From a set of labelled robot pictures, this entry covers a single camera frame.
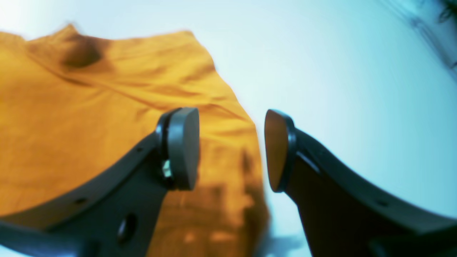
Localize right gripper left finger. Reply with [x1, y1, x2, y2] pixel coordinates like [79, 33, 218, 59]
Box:
[0, 107, 200, 257]

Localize orange T-shirt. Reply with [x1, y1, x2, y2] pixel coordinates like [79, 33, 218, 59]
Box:
[0, 24, 269, 257]

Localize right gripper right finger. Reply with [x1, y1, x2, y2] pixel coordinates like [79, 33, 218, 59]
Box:
[264, 109, 457, 257]

